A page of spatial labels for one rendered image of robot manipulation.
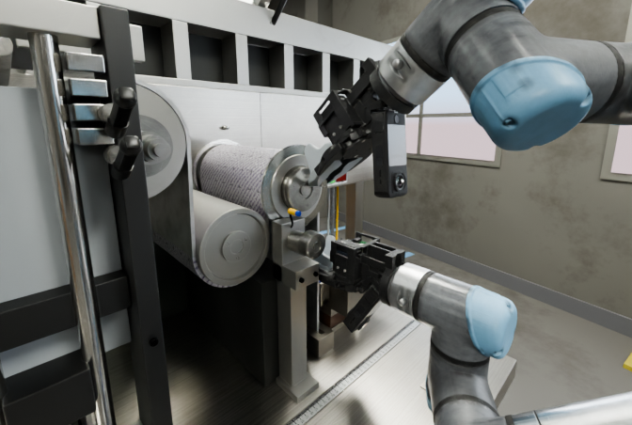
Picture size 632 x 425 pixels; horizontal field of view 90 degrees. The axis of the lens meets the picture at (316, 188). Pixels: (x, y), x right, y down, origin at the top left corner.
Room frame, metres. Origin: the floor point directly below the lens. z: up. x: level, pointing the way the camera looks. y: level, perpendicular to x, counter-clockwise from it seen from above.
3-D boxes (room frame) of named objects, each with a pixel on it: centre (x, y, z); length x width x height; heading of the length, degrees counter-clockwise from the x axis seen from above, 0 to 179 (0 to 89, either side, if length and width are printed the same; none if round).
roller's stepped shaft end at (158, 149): (0.30, 0.16, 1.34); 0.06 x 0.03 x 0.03; 44
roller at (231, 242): (0.54, 0.21, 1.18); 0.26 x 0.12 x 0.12; 44
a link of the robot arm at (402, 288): (0.44, -0.14, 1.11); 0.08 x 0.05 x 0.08; 134
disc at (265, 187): (0.53, 0.03, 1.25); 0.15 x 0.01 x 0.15; 134
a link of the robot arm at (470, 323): (0.38, -0.20, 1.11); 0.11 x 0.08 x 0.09; 44
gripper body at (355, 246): (0.50, -0.09, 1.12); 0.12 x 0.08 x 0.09; 44
